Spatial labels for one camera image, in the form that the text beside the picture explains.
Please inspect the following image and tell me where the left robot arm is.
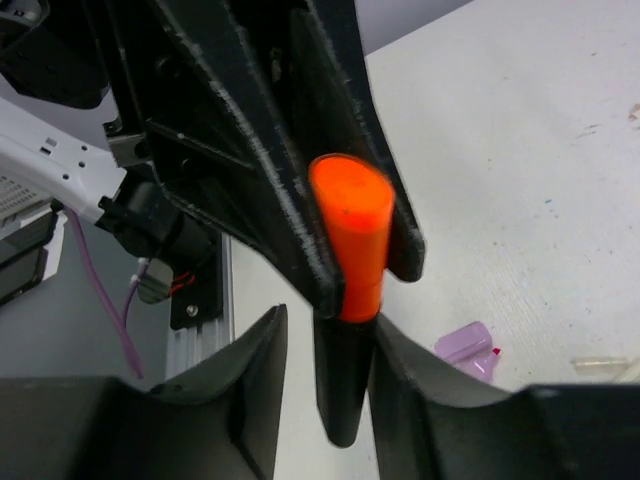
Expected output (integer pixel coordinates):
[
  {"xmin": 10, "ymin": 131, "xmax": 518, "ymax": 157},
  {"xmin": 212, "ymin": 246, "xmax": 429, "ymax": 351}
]
[{"xmin": 1, "ymin": 1, "xmax": 426, "ymax": 317}]

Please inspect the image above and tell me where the black orange highlighter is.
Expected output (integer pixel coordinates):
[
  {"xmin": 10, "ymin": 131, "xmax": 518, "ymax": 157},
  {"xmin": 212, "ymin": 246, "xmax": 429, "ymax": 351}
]
[{"xmin": 309, "ymin": 154, "xmax": 395, "ymax": 448}]

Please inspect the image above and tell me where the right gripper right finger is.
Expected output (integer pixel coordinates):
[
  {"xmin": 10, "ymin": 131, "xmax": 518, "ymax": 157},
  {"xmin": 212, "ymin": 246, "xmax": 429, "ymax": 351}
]
[{"xmin": 369, "ymin": 316, "xmax": 522, "ymax": 479}]

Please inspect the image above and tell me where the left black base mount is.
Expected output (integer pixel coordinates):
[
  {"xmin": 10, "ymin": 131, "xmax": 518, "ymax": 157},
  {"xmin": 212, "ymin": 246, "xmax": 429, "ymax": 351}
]
[{"xmin": 169, "ymin": 238, "xmax": 223, "ymax": 331}]

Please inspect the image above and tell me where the lilac highlighter body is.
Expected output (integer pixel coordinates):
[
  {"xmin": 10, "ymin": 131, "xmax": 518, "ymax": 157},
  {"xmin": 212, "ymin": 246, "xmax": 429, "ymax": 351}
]
[{"xmin": 457, "ymin": 348, "xmax": 501, "ymax": 384}]

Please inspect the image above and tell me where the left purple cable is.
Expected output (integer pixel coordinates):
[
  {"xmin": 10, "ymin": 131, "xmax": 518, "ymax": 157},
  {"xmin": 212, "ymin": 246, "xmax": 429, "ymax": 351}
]
[{"xmin": 69, "ymin": 207, "xmax": 151, "ymax": 380}]

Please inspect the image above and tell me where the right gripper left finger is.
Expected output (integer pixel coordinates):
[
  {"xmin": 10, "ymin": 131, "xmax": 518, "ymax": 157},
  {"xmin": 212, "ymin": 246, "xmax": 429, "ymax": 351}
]
[{"xmin": 147, "ymin": 305, "xmax": 288, "ymax": 479}]

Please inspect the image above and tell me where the clear yellow pen cap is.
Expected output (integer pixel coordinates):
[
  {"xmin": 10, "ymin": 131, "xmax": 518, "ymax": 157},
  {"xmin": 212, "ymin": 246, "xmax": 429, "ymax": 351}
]
[{"xmin": 570, "ymin": 356, "xmax": 630, "ymax": 376}]

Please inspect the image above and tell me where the aluminium rail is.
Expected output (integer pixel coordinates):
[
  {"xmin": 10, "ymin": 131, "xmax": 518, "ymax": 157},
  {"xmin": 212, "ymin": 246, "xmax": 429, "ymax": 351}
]
[{"xmin": 165, "ymin": 235, "xmax": 235, "ymax": 379}]

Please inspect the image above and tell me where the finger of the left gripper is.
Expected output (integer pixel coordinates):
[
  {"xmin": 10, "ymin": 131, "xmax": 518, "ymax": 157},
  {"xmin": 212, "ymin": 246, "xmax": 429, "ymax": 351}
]
[
  {"xmin": 290, "ymin": 1, "xmax": 426, "ymax": 281},
  {"xmin": 107, "ymin": 1, "xmax": 344, "ymax": 317}
]

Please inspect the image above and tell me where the lilac highlighter cap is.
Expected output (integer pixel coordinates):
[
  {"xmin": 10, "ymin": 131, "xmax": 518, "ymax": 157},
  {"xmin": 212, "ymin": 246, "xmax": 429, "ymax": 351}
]
[{"xmin": 434, "ymin": 321, "xmax": 493, "ymax": 364}]

